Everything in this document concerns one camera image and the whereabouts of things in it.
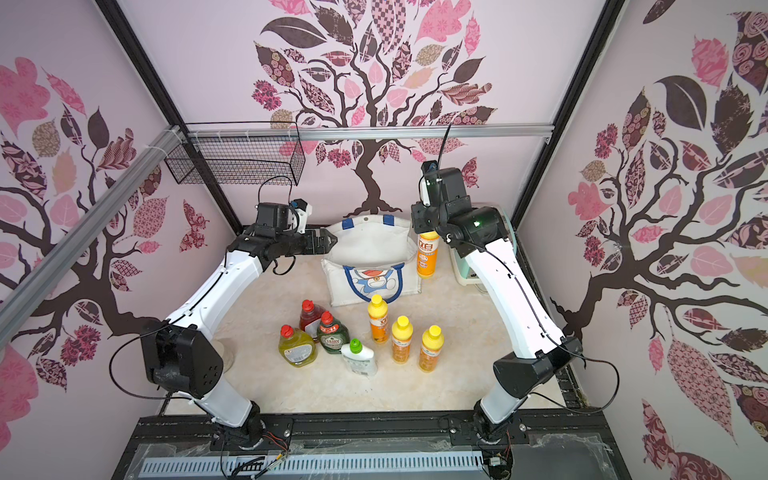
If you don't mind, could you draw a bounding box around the orange dish soap bottle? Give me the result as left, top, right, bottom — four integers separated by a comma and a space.
392, 316, 414, 364
417, 231, 440, 279
368, 294, 389, 344
418, 325, 445, 372

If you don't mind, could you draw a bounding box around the white canvas shopping bag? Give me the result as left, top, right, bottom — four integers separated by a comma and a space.
321, 214, 421, 307

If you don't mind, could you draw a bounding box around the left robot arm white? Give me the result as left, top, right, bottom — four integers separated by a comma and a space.
140, 228, 338, 428

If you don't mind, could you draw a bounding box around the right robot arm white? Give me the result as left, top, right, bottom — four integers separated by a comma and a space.
411, 202, 583, 425

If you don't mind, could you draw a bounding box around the red liquid soap bottle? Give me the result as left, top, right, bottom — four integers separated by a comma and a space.
299, 300, 326, 340

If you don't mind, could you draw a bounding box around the dark green soap bottle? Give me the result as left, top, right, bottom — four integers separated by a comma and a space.
318, 311, 351, 354

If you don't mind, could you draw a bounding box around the yellow-green soap bottle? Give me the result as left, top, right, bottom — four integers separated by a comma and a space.
278, 325, 317, 368

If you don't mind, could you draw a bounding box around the mint chrome toaster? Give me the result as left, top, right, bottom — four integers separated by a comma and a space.
450, 247, 482, 287

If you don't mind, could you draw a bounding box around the white bottle green cap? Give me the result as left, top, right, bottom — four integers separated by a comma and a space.
341, 338, 377, 377

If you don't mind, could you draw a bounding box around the round beige lid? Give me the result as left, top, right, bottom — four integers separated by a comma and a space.
210, 339, 235, 374

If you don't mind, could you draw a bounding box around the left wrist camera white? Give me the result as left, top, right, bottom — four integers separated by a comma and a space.
289, 199, 312, 234

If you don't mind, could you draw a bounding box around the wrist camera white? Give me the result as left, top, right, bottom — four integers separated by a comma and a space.
289, 199, 312, 234
418, 160, 441, 207

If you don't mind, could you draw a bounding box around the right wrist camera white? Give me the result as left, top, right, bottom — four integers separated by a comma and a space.
418, 160, 441, 207

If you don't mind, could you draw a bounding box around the black wire mesh basket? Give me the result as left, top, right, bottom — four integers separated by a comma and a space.
165, 120, 306, 186

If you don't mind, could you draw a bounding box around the aluminium rail back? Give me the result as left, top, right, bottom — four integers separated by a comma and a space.
188, 123, 554, 141

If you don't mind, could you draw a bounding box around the aluminium rail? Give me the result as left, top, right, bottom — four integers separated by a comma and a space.
1, 125, 182, 345
188, 123, 554, 141

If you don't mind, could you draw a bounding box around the black base frame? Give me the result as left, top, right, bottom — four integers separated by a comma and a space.
111, 409, 630, 479

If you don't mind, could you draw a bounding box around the aluminium rail left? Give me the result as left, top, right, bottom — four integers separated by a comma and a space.
1, 125, 182, 345

